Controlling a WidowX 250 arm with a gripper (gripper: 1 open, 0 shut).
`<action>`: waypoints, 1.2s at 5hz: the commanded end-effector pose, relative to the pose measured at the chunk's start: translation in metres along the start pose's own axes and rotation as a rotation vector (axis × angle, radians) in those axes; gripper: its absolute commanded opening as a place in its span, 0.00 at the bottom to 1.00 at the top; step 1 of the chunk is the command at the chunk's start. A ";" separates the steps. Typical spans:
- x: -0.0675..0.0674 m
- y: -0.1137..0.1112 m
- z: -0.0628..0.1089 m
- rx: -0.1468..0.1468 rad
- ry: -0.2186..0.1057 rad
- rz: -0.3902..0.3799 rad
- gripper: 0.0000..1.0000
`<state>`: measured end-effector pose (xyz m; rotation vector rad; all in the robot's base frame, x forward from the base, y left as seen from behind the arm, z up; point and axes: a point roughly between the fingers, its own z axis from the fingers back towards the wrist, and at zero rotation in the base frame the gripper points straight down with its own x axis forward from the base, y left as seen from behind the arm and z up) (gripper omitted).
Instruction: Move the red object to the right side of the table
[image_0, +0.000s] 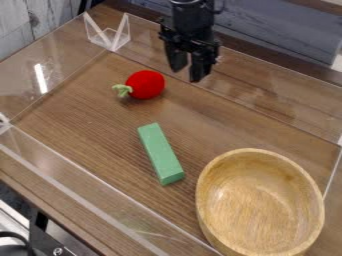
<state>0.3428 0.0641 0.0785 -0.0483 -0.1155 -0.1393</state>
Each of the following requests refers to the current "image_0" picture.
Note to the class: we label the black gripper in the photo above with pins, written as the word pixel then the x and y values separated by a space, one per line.
pixel 186 40

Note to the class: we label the red plush strawberry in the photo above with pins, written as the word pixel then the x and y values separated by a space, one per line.
pixel 143 85

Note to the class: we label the green rectangular block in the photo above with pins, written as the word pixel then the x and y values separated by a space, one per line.
pixel 163 159

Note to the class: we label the clear acrylic tray wall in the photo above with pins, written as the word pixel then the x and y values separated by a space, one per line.
pixel 73 157

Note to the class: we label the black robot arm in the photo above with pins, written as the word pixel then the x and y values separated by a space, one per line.
pixel 197 11

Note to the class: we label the black metal table frame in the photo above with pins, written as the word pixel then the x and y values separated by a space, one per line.
pixel 46 245

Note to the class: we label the wooden bowl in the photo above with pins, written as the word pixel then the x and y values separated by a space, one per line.
pixel 260 205

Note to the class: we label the clear acrylic corner bracket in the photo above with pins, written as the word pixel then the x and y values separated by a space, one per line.
pixel 109 38

